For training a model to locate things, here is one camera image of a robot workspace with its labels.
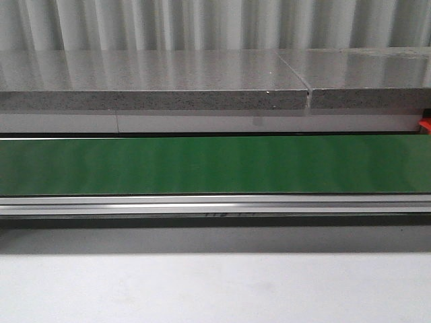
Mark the white corrugated curtain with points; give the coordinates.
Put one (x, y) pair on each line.
(198, 25)

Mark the green conveyor belt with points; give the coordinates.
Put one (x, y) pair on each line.
(210, 165)

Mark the grey stone slab left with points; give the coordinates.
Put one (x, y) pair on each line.
(86, 80)

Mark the grey stone slab right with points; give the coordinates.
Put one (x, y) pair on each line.
(386, 79)

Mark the grey stone slab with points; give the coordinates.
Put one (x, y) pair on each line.
(86, 80)
(386, 79)

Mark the red plastic tray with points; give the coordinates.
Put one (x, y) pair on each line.
(425, 125)

